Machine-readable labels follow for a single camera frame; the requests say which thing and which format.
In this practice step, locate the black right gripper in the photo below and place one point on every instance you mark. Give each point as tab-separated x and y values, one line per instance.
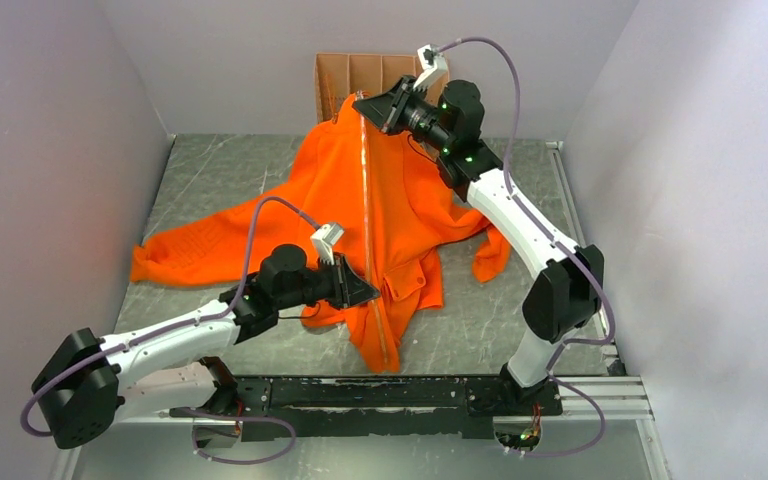
387	109

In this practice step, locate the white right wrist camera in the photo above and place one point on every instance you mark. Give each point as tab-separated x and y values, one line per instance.
434	67

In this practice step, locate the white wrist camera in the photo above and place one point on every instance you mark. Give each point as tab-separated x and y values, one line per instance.
324	240
434	67

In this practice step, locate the orange jacket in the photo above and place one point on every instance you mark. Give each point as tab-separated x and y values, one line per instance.
395	212

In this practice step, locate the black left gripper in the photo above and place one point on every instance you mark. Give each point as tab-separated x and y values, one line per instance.
348	288

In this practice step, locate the tan perforated organizer rack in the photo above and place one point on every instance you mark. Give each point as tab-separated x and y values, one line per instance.
338	76

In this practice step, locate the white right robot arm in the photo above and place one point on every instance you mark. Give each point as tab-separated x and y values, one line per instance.
563	297

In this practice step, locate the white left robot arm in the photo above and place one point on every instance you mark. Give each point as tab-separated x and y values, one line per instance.
92	382

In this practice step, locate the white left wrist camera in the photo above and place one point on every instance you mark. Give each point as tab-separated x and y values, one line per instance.
324	240

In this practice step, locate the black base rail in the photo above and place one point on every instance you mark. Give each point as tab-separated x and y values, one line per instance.
357	406

